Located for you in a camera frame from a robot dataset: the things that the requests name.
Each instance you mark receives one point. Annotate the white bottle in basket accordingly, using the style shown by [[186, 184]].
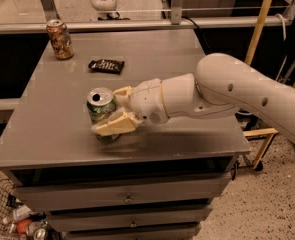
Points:
[[17, 215]]

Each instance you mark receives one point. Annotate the grey metal railing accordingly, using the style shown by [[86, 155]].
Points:
[[131, 25]]

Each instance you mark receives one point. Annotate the white background robot leg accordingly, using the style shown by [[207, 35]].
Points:
[[106, 9]]

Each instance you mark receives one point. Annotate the black snack bar wrapper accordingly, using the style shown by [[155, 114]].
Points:
[[106, 66]]

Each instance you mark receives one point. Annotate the brown orange soda can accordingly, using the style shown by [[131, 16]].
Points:
[[60, 39]]

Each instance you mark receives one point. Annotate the bottom grey drawer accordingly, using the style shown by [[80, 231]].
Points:
[[156, 232]]

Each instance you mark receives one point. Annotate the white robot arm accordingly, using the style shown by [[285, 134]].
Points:
[[219, 87]]

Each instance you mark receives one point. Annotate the top grey drawer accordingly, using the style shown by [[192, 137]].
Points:
[[127, 192]]

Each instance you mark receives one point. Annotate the silver can in basket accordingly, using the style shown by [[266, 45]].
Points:
[[41, 234]]

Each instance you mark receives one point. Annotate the middle grey drawer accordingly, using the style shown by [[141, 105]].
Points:
[[130, 218]]

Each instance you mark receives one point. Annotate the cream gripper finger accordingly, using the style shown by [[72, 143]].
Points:
[[123, 96], [119, 122]]

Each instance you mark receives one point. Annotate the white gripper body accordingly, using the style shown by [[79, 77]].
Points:
[[146, 100]]

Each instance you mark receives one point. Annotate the green soda can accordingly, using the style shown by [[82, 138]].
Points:
[[101, 104]]

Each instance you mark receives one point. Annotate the grey drawer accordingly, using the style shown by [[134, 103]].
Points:
[[127, 192], [130, 218], [156, 232]]

